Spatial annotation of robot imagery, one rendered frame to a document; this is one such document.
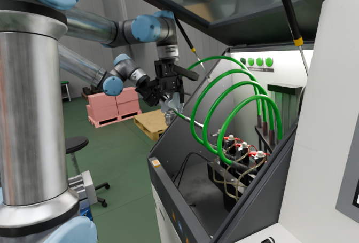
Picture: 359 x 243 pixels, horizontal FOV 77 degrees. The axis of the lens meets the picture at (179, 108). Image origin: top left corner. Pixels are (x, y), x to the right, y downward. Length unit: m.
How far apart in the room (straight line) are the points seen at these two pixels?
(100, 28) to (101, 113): 4.63
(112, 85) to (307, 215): 0.72
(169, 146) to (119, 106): 4.21
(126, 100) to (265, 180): 4.89
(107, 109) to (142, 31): 4.65
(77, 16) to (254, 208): 0.66
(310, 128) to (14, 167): 0.60
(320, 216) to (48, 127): 0.59
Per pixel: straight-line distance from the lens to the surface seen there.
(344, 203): 0.62
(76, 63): 0.90
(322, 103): 0.62
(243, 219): 0.67
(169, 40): 0.79
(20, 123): 0.37
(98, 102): 5.22
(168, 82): 0.80
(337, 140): 0.60
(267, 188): 0.67
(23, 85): 0.37
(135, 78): 1.01
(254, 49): 1.09
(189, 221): 0.80
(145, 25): 0.68
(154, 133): 3.86
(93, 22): 0.67
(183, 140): 1.24
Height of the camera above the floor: 1.48
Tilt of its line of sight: 15 degrees down
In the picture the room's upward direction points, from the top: 7 degrees counter-clockwise
